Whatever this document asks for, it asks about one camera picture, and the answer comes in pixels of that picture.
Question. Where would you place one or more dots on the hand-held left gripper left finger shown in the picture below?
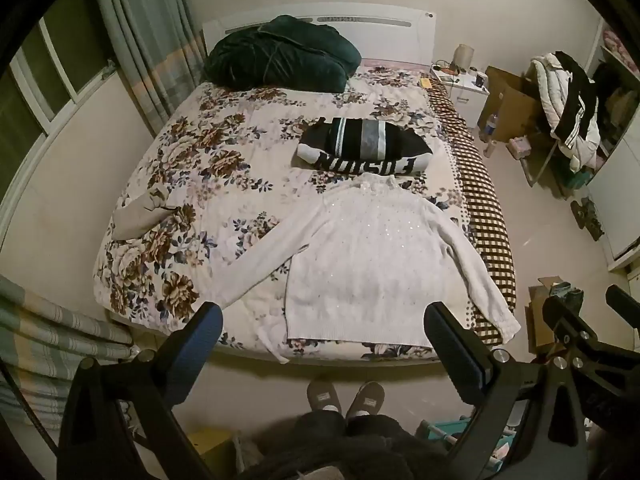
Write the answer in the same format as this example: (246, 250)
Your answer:
(202, 340)

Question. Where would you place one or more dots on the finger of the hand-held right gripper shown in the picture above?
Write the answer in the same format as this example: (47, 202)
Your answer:
(570, 317)
(625, 299)

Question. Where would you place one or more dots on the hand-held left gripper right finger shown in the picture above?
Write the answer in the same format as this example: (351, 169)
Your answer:
(450, 350)

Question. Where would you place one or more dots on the white knit sweater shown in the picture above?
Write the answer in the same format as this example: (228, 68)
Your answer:
(370, 260)

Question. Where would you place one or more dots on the small cardboard box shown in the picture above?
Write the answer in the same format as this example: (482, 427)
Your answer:
(537, 320)

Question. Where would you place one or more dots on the dark green slipper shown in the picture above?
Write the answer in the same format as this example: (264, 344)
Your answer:
(580, 214)
(595, 225)

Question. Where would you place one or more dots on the teal box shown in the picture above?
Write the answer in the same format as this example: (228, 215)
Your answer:
(450, 432)

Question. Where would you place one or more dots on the person's grey right slipper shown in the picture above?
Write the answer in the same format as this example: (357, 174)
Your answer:
(365, 399)

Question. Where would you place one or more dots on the person's grey slipper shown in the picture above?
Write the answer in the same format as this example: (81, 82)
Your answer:
(324, 396)
(365, 399)

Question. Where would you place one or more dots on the white wardrobe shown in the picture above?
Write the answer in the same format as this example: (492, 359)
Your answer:
(615, 200)

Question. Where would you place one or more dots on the yellow box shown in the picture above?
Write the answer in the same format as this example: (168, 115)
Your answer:
(212, 450)

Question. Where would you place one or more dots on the person's grey left slipper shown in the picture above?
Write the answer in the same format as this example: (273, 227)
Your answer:
(324, 396)

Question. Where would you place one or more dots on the person's dark trouser legs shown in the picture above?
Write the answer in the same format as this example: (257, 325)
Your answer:
(350, 445)

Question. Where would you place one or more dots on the beige small garment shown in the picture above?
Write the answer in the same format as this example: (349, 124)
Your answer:
(132, 217)

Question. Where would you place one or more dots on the striped green fabric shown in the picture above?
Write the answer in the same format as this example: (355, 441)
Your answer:
(45, 335)

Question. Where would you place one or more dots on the pink box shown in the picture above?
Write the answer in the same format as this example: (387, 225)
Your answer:
(520, 147)

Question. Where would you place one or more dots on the floral bed blanket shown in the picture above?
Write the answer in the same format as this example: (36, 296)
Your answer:
(210, 160)

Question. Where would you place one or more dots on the black jacket with white stripes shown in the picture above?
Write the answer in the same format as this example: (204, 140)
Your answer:
(582, 95)

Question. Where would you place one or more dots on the clear water bottle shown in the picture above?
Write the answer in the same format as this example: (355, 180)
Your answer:
(491, 124)

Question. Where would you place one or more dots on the white puffy jacket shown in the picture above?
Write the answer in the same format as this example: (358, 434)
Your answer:
(550, 95)

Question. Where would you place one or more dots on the open cardboard box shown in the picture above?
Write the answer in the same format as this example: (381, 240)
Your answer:
(510, 105)

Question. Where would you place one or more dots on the black striped folded sweater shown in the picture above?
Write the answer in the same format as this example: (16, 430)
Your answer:
(350, 142)

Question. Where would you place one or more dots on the white nightstand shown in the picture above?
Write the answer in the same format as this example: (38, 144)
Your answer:
(467, 100)

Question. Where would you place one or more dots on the dark cup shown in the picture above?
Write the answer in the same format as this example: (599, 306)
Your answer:
(480, 80)

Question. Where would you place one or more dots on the small yellow packet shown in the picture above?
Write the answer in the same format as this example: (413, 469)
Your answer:
(425, 83)

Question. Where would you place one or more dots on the dark green quilt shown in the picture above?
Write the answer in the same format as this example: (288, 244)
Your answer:
(280, 55)

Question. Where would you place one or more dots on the white framed window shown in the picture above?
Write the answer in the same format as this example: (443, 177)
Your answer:
(30, 100)

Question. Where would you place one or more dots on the green plaid curtain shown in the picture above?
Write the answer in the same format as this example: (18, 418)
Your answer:
(145, 35)

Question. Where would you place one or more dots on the white bed headboard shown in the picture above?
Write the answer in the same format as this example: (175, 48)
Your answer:
(390, 35)

